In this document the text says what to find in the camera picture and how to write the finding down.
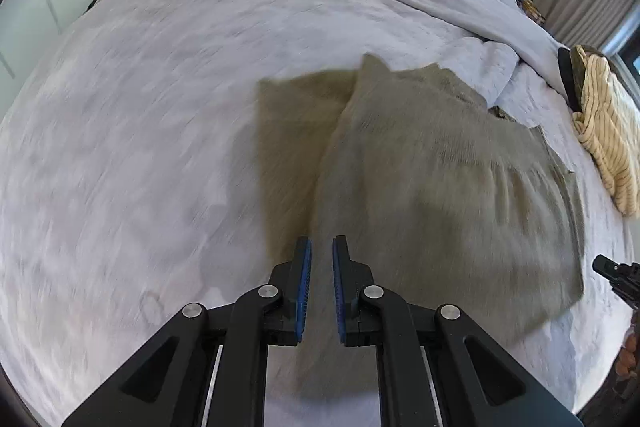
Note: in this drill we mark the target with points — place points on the grey-green knit sweater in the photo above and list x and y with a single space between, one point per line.
425 182

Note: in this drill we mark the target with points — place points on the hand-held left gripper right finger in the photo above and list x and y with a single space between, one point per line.
341 287

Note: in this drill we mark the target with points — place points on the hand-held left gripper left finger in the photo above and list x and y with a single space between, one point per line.
302 287

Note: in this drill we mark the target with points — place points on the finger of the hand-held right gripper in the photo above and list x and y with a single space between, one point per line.
620 278

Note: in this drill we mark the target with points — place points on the black cloth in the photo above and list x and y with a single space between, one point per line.
567 77

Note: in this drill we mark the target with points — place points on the white quilted bedspread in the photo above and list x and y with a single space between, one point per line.
125 132

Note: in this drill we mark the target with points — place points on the cream striped garment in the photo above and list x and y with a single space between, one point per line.
610 142

